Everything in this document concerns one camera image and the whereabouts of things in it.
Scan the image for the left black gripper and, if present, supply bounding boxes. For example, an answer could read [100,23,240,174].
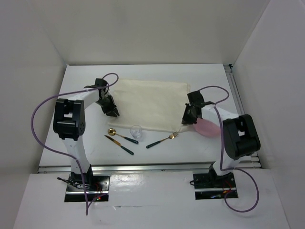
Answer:
[94,95,118,118]

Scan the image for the cream cloth placemat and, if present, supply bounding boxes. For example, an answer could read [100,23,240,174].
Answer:
[108,79,190,132]

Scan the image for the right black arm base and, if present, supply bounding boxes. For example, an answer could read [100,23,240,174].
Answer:
[189,173,238,200]

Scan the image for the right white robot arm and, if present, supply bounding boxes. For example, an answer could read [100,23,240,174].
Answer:
[182,91,261,187]

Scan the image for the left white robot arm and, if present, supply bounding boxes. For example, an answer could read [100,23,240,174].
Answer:
[53,78,120,190]

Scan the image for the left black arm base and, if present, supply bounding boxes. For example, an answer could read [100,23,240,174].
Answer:
[57,176,110,203]

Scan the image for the pink plate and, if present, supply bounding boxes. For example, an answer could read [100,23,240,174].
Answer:
[193,118,221,137]

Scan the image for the clear glass cup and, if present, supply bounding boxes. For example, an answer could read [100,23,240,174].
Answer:
[130,125,143,142]

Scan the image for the gold spoon green handle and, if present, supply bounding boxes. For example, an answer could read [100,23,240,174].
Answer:
[107,128,139,144]

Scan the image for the gold fork green handle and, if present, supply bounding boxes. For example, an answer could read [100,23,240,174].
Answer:
[146,131,179,149]

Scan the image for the gold knife green handle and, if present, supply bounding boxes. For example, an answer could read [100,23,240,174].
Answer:
[105,135,134,155]

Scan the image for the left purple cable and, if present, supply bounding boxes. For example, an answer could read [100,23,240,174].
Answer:
[31,73,119,216]

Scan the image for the purple cable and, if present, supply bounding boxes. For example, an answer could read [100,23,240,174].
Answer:
[31,73,119,216]
[199,85,260,213]

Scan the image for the right aluminium rail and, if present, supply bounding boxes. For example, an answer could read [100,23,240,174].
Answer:
[224,63,260,163]

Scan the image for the aluminium rail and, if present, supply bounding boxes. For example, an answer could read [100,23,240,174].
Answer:
[224,63,260,163]
[38,160,261,174]

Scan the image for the front aluminium rail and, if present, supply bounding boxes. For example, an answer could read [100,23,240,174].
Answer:
[38,160,261,174]

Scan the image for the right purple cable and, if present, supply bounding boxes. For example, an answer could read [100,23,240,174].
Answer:
[199,85,260,213]

